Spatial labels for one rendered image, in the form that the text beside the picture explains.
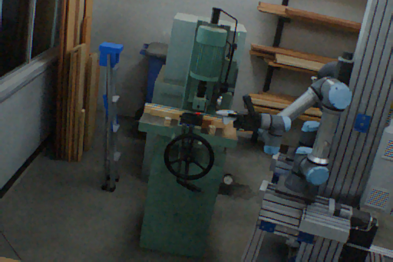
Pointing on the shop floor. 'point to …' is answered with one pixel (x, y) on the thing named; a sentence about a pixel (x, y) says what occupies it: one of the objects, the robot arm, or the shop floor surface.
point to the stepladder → (110, 54)
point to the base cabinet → (178, 209)
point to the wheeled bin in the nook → (156, 58)
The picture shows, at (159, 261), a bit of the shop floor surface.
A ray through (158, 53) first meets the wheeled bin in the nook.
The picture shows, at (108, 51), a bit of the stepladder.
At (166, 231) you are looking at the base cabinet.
